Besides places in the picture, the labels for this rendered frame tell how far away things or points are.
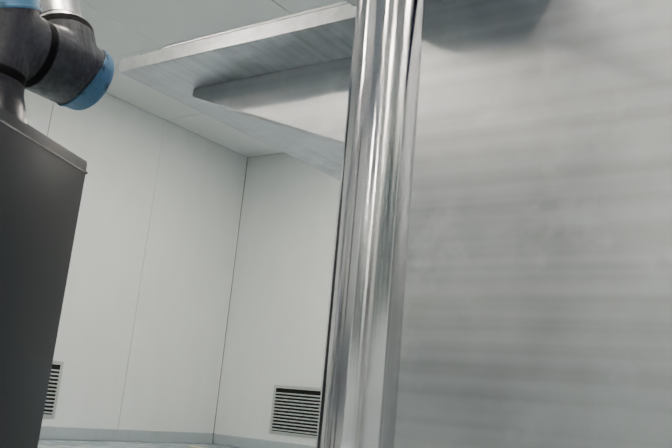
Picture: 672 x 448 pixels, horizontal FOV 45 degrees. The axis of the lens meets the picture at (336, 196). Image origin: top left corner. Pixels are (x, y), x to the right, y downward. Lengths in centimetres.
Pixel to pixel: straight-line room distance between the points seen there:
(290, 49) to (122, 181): 655
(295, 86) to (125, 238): 650
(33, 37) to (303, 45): 51
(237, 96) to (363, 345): 64
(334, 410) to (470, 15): 44
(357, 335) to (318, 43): 53
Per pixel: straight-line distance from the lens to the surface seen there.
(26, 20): 136
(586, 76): 75
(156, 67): 113
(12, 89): 131
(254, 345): 817
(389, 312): 53
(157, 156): 783
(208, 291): 823
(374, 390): 52
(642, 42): 75
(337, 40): 98
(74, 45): 141
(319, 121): 101
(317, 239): 791
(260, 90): 109
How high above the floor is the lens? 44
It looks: 15 degrees up
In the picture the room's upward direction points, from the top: 5 degrees clockwise
